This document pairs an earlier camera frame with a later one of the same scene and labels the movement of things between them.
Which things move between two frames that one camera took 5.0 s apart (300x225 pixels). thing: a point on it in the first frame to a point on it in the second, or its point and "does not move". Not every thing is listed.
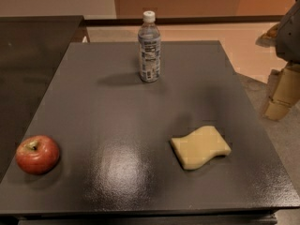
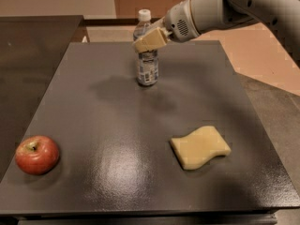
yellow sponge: [199, 147] does not move
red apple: [37, 155] does not move
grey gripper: [290, 37] to [178, 22]
